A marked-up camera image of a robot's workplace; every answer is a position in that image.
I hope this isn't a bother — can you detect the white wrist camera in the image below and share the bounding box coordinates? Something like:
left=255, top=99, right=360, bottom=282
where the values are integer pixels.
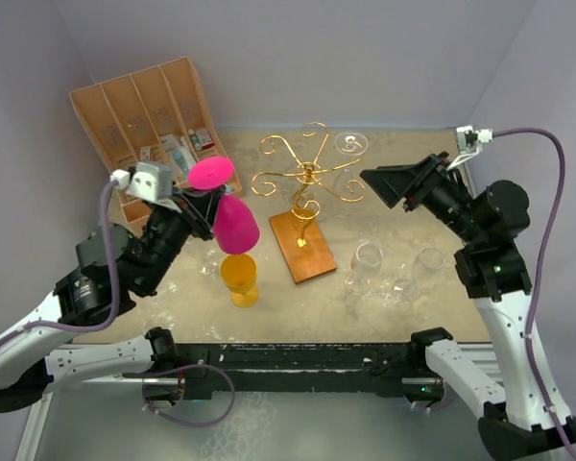
left=110, top=160, right=180, bottom=213
left=447, top=125, right=493, bottom=171

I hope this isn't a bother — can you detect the clear champagne flute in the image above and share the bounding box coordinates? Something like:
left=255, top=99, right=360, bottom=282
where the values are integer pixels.
left=332, top=131, right=369, bottom=203

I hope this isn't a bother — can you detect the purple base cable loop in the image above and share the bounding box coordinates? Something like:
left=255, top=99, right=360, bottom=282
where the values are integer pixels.
left=141, top=362, right=236, bottom=427

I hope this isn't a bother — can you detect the yellow plastic wine glass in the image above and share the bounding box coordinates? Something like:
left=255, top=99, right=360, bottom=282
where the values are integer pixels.
left=220, top=254, right=258, bottom=308

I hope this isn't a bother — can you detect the blue white tube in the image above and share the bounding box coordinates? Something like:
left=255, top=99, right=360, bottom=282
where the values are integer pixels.
left=172, top=147, right=196, bottom=177

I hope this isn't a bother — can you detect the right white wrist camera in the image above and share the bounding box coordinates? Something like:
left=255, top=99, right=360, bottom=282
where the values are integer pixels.
left=447, top=125, right=493, bottom=171

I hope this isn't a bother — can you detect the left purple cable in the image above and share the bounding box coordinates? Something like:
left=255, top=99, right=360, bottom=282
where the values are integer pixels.
left=0, top=180, right=121, bottom=366

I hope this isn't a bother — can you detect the pink plastic wine glass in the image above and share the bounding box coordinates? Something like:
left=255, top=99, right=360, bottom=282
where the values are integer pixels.
left=188, top=157, right=260, bottom=255

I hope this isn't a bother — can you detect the peach plastic desk organizer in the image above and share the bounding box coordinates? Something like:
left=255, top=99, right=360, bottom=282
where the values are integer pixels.
left=68, top=57, right=245, bottom=225

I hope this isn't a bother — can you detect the clear wine glass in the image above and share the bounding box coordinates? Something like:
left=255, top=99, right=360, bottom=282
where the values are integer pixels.
left=393, top=247, right=445, bottom=304
left=199, top=254, right=219, bottom=276
left=344, top=242, right=383, bottom=296

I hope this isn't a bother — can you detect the gold wire wine glass rack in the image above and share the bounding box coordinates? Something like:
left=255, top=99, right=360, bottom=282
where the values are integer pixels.
left=251, top=122, right=346, bottom=284

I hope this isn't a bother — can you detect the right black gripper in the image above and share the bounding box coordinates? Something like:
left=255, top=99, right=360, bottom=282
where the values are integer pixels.
left=359, top=150, right=482, bottom=243

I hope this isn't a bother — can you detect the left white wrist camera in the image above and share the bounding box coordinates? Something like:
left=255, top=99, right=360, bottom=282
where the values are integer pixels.
left=110, top=160, right=180, bottom=213

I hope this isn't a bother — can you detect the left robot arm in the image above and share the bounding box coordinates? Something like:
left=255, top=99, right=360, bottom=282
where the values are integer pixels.
left=0, top=184, right=226, bottom=413

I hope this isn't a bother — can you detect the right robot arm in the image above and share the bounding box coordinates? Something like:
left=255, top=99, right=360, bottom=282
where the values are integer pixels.
left=360, top=153, right=576, bottom=460

